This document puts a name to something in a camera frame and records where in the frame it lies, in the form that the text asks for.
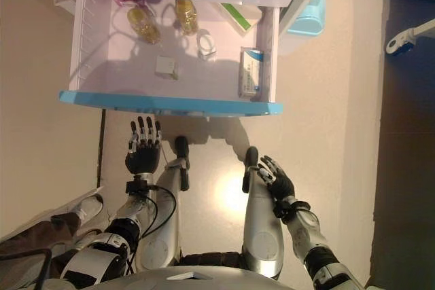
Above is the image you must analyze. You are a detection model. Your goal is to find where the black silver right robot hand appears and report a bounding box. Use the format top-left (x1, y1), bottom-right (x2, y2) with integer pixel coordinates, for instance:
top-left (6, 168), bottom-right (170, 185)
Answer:
top-left (256, 155), bottom-right (296, 205)

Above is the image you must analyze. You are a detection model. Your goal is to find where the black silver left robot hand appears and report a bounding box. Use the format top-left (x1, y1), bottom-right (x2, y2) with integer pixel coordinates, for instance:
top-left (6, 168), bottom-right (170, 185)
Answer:
top-left (124, 115), bottom-right (164, 176)

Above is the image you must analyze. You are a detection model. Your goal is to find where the blue front cart drawer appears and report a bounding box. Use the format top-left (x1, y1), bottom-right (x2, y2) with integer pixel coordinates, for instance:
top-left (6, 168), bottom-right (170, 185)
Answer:
top-left (58, 0), bottom-right (284, 116)

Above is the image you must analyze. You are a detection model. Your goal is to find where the small white medicine box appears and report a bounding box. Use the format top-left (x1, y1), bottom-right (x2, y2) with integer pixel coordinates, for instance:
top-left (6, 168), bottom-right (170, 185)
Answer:
top-left (155, 56), bottom-right (179, 81)

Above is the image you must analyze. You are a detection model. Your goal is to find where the blue white medicine box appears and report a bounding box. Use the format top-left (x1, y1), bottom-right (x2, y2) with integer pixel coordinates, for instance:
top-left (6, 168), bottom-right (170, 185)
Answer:
top-left (237, 46), bottom-right (265, 101)

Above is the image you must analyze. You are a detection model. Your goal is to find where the green white medicine box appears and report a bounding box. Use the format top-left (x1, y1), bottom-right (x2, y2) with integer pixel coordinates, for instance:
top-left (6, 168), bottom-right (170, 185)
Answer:
top-left (219, 1), bottom-right (262, 36)

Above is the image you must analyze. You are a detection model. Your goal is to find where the silver right robot leg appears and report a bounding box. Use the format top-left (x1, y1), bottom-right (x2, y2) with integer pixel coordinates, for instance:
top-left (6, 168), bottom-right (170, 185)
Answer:
top-left (241, 146), bottom-right (285, 277)

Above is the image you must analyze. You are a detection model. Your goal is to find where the silver robot leg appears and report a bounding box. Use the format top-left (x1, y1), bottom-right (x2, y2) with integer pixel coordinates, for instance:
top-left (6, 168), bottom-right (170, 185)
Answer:
top-left (139, 136), bottom-right (191, 270)
top-left (241, 146), bottom-right (285, 277)

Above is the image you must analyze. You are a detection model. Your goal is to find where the silver left robot leg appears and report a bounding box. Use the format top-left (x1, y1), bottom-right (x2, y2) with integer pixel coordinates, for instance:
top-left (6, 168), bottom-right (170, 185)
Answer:
top-left (139, 136), bottom-right (191, 270)

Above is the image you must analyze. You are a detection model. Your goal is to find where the grey robot torso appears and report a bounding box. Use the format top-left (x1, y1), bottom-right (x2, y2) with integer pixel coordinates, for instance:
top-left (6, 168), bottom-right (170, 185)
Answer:
top-left (128, 252), bottom-right (327, 290)

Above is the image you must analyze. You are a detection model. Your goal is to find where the yellow pill bottle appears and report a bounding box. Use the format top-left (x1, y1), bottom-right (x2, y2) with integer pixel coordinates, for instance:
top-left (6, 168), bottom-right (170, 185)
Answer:
top-left (175, 0), bottom-right (199, 36)
top-left (127, 6), bottom-right (161, 45)

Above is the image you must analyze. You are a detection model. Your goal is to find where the light blue plastic bin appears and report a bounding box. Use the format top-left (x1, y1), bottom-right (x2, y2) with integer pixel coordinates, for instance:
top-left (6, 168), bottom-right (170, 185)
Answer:
top-left (287, 0), bottom-right (327, 38)

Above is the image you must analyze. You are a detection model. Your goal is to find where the bed caster wheel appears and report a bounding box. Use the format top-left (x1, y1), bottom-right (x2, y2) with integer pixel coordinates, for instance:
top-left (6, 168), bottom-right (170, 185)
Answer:
top-left (385, 30), bottom-right (417, 56)

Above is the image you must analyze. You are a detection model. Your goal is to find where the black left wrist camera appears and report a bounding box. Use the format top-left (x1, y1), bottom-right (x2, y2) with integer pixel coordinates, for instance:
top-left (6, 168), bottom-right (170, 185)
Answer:
top-left (124, 181), bottom-right (152, 195)

